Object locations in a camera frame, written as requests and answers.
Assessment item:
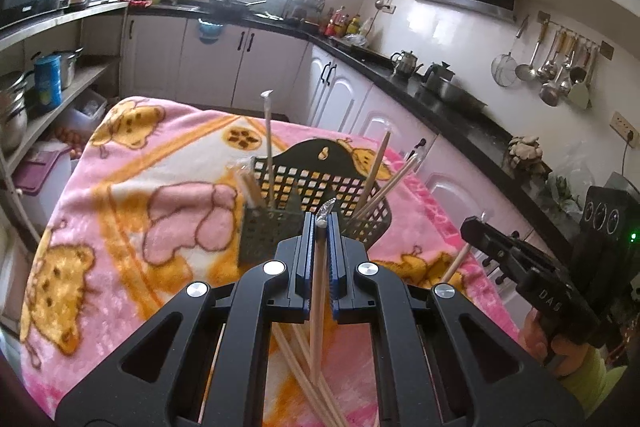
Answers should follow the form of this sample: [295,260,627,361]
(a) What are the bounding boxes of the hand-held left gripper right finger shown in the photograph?
[326,212,587,427]

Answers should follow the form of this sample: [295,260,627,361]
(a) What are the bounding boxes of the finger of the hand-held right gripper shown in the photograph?
[465,217,551,258]
[460,222,531,285]

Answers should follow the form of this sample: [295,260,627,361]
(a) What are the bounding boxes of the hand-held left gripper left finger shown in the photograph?
[54,212,318,427]

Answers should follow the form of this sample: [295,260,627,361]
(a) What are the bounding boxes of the single chopstick pack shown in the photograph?
[309,198,338,370]
[439,213,491,283]

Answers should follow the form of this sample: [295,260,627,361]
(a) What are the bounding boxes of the dark green plastic utensil basket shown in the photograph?
[237,138,393,268]

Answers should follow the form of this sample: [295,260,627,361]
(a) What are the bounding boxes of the group of chopstick pairs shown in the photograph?
[197,89,426,427]

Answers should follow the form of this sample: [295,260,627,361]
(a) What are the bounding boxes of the person's right forearm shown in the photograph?
[552,346,629,414]

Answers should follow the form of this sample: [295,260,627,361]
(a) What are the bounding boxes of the row of hanging kitchen utensils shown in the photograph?
[515,23,601,110]

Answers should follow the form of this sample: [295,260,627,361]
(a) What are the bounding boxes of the person's right hand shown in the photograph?
[522,311,586,378]

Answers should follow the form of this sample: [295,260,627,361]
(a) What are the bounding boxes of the green leaf bundles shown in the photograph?
[542,174,583,214]

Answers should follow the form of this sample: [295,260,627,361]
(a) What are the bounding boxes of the dried garlic bunch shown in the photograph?
[506,135,544,180]

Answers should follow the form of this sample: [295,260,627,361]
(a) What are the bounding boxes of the clear plastic bag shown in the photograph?
[542,139,608,208]

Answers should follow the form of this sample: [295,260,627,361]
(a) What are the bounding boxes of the black kitchen countertop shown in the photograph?
[127,0,601,248]

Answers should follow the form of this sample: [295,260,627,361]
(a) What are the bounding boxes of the metal cooking pot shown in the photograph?
[435,78,488,112]

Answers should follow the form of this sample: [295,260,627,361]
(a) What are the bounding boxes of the dark lidded jug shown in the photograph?
[421,61,455,92]

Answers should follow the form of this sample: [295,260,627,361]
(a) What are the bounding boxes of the pink printed blanket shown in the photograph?
[17,96,526,427]

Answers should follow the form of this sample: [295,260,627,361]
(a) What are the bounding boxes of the steel kettle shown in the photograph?
[390,50,425,78]

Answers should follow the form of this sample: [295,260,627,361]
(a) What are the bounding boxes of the black gas stove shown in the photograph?
[330,36,397,70]

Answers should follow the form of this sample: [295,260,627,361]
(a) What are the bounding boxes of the cluster of condiment bottles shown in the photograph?
[324,6,368,38]

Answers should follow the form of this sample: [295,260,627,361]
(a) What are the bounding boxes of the blue hanging basket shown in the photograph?
[196,18,224,46]

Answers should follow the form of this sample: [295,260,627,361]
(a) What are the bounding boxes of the dish rack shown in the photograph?
[287,0,328,25]

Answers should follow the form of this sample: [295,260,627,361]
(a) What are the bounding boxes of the pile of brown eggs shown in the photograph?
[52,126,90,160]

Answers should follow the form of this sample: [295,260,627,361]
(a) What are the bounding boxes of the black frying pan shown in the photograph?
[207,0,268,15]

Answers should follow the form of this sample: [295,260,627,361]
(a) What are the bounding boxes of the pink lid plastic bin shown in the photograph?
[11,143,76,233]

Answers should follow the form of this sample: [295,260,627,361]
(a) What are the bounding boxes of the kitchen shelf unit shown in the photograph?
[0,0,131,258]

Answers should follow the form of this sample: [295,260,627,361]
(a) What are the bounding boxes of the small steel pot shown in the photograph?
[51,48,85,91]

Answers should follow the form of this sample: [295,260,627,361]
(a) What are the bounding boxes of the blue can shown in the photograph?
[33,53,64,111]

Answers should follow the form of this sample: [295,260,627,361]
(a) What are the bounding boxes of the stack of steel pots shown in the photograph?
[0,71,32,154]

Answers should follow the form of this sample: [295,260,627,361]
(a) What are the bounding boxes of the black power cable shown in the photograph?
[619,133,632,180]

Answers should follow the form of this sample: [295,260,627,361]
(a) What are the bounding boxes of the beige wall socket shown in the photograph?
[611,111,640,136]

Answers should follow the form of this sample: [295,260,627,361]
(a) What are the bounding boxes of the wire skimmer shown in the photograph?
[491,14,530,88]

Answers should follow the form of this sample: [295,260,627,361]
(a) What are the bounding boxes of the wall utensil rail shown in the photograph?
[536,10,616,61]

